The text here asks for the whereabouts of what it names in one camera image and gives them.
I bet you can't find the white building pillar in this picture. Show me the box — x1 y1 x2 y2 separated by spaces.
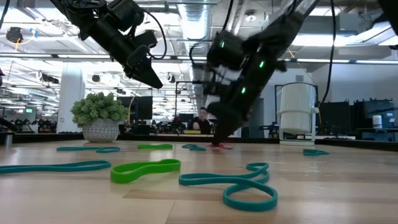
56 62 85 134

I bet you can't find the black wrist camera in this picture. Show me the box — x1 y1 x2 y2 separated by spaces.
206 30 246 71
133 29 158 49

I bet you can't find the green rubber band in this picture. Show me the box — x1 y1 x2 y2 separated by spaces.
137 143 174 151
110 158 182 184

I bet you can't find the dark equipment rack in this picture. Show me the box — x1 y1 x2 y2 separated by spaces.
354 98 398 141

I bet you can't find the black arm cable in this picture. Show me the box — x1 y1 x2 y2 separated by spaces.
0 0 10 30
318 0 338 105

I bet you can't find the black ceiling cable reel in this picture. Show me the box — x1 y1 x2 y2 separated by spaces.
5 26 24 44

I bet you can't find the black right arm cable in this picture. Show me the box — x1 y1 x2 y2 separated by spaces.
318 0 338 105

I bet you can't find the white cylindrical canister on stand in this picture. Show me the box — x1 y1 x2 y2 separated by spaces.
276 82 320 146

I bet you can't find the long ceiling light strip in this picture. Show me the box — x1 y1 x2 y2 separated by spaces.
0 53 398 65

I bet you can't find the black monitor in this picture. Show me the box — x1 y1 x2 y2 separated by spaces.
117 95 154 121

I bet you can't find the teal rubber band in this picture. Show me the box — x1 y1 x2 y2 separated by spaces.
178 162 279 213
56 146 121 154
182 143 207 152
0 160 112 175
303 148 330 157

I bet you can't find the black aluminium table frame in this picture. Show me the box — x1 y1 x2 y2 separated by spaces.
0 132 398 153

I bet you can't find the black left wrist camera cable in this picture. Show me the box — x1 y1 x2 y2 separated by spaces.
141 9 169 60

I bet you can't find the green plant in patterned pot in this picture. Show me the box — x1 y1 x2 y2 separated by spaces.
70 91 130 144

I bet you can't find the grey metal post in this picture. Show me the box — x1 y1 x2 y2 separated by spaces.
3 132 14 149

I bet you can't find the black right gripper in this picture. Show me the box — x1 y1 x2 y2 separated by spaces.
207 52 280 146

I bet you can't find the person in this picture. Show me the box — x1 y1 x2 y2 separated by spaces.
188 106 212 135

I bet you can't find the grey doorway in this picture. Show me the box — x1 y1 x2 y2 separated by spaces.
248 98 264 138

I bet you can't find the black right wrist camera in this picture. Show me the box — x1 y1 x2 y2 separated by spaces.
206 30 246 71

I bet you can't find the silver ribbed ventilation duct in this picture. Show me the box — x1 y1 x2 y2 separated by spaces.
178 2 215 106

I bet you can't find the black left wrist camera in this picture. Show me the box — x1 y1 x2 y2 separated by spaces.
133 29 158 49

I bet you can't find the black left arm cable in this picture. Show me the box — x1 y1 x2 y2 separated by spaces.
0 0 10 30

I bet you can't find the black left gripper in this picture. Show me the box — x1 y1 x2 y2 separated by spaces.
105 32 164 90

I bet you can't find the black panel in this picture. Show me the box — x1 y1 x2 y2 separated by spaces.
319 101 352 135

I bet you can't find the bright ceiling light panel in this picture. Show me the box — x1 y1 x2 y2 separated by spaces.
290 21 396 47

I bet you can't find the red rubber band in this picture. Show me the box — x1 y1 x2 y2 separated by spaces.
207 142 233 151

